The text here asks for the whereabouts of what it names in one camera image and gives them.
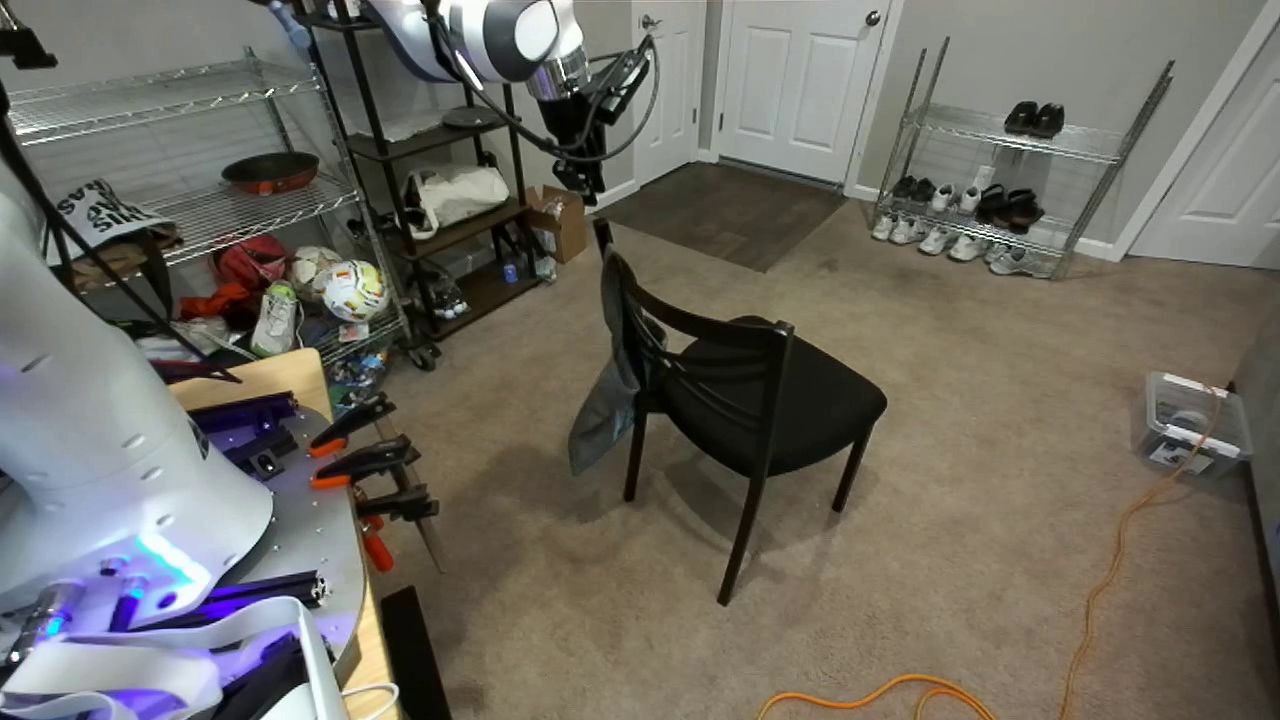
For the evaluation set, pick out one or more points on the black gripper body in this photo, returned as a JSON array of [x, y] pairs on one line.
[[570, 126]]

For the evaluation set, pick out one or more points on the grey tote bag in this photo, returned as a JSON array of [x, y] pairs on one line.
[[607, 415]]

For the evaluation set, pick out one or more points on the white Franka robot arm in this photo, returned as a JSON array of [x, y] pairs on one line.
[[107, 441]]

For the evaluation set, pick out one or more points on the black wooden chair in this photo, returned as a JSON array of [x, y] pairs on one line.
[[820, 386]]

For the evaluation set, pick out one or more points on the red bag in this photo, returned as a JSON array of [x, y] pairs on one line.
[[247, 267]]

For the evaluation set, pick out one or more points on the brown cardboard box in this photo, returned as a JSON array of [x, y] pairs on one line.
[[562, 226]]

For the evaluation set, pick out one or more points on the black round plate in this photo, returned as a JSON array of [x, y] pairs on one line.
[[467, 121]]

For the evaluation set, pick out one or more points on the white rolled cloth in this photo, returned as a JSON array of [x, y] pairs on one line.
[[461, 195]]

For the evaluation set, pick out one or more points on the white interior door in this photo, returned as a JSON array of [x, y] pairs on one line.
[[681, 121], [1222, 162]]

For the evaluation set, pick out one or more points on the brown door mat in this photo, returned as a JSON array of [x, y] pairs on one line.
[[734, 211]]

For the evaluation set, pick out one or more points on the black metal shelf unit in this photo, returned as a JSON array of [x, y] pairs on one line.
[[403, 141]]

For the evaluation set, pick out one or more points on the black white sneaker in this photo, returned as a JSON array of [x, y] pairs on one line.
[[443, 298]]

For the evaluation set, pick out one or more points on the white six-panel entry door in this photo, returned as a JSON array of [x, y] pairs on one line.
[[801, 85]]

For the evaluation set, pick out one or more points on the white green soccer ball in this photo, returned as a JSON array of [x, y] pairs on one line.
[[354, 291]]

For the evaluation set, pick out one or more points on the white pink ball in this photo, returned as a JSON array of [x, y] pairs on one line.
[[308, 267]]

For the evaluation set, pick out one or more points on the dark red pan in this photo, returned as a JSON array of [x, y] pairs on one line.
[[269, 172]]

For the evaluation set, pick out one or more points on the round metal door knob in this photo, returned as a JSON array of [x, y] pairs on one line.
[[874, 16]]

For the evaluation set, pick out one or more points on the white green bottle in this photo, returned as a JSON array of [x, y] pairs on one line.
[[272, 317]]

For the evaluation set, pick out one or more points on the black orange bar clamp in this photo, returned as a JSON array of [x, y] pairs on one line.
[[399, 511], [375, 463], [354, 427]]

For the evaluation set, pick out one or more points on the white high-top sneaker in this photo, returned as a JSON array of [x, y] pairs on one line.
[[963, 195]]

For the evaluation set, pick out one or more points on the purple black printed part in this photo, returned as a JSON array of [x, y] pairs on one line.
[[247, 432]]

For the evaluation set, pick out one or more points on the black slip-on shoe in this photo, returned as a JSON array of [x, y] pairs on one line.
[[1023, 116], [1050, 121]]

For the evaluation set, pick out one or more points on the grey robot mounting plate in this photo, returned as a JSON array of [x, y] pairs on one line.
[[322, 544]]

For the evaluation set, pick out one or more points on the clear plastic storage box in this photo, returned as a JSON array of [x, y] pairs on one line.
[[1195, 427]]

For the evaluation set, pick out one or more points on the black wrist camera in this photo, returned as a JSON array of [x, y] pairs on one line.
[[621, 80]]

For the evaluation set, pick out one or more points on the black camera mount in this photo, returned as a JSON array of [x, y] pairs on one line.
[[26, 49]]

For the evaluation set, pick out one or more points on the white plastic bracket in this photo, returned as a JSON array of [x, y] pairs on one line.
[[83, 665]]

